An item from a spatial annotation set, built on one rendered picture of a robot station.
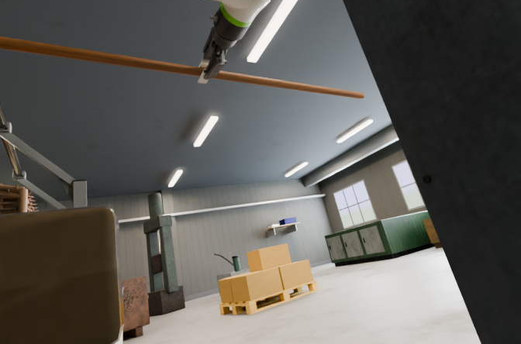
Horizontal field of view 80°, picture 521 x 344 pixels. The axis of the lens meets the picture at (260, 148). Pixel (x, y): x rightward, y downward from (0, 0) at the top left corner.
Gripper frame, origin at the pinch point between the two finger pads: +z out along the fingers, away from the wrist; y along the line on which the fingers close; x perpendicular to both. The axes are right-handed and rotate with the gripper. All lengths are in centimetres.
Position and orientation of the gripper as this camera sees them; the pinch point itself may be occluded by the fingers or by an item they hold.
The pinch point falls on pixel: (204, 71)
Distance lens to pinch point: 107.5
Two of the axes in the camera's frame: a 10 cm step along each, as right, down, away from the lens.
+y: 2.2, 9.2, -3.4
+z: -4.7, 4.0, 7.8
